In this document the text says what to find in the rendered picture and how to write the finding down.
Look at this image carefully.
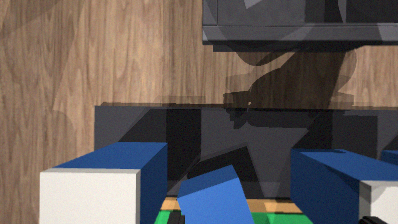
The grey crate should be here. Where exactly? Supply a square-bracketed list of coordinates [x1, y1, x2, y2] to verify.
[202, 0, 398, 53]

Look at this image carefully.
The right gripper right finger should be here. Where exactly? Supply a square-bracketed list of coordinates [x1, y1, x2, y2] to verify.
[359, 216, 388, 224]

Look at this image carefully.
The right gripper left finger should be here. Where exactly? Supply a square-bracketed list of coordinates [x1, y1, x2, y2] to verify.
[167, 212, 185, 224]

